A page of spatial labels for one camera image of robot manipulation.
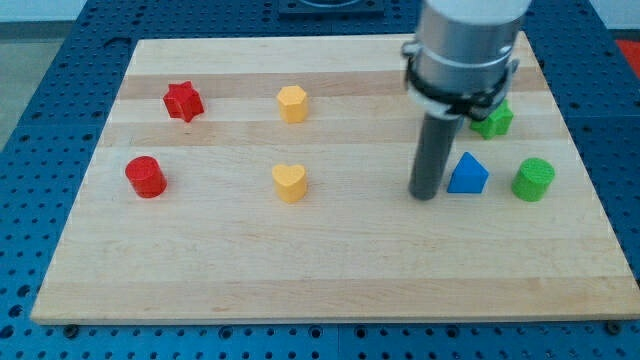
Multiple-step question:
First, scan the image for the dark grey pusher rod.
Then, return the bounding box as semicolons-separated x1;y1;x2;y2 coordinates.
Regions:
408;114;463;201

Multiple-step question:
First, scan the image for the blue triangle block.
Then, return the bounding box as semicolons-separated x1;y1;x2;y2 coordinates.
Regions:
447;152;490;194

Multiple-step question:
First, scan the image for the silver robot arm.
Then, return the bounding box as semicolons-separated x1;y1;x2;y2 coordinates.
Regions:
401;0;531;200

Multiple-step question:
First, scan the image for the green star block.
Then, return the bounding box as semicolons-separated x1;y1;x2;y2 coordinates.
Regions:
470;100;514;140

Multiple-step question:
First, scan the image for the green cylinder block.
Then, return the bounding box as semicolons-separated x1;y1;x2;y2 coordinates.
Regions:
511;157;555;202

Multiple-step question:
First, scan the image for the yellow hexagon block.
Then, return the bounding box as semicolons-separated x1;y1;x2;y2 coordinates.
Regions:
276;85;309;124

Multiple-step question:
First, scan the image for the yellow heart block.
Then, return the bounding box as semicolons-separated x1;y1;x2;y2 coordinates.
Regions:
272;164;308;203

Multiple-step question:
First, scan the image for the wooden board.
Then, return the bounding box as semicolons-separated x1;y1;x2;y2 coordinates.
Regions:
31;35;639;325

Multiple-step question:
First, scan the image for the red star block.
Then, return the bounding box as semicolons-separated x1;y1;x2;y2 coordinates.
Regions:
163;81;204;123

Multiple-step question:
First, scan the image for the red cylinder block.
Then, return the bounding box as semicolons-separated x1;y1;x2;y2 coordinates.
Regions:
125;156;167;198

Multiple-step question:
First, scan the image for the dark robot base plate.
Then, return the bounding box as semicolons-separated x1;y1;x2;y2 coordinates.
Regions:
278;0;385;18

